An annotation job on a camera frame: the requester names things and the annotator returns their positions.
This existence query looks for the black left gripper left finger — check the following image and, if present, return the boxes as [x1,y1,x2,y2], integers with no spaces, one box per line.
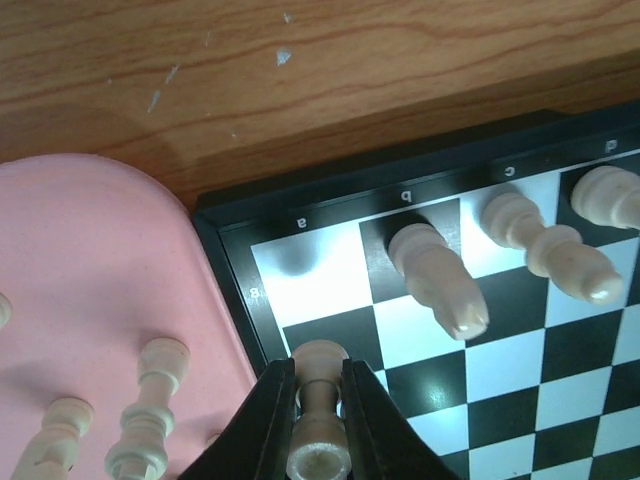
[183,358,296,480]

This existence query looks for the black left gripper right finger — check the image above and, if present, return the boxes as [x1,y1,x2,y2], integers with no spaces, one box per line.
[342,359,457,480]

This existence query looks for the white bishop chess piece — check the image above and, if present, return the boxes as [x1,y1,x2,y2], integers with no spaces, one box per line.
[480,192,624,305]

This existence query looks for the white queen chess piece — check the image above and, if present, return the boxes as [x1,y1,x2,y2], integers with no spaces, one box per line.
[571,165,639,229]

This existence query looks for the black white chess board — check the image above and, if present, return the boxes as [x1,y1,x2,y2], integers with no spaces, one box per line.
[187,102,639,479]

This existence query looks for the white knight chess piece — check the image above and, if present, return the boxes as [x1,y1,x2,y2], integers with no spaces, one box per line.
[388,223,490,341]

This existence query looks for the white piece in tray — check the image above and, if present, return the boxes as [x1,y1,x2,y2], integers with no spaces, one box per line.
[0,294,13,328]
[10,397,94,480]
[104,338,190,479]
[205,433,221,449]

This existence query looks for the pink plastic tray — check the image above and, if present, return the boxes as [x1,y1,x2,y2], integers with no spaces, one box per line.
[1,154,254,479]

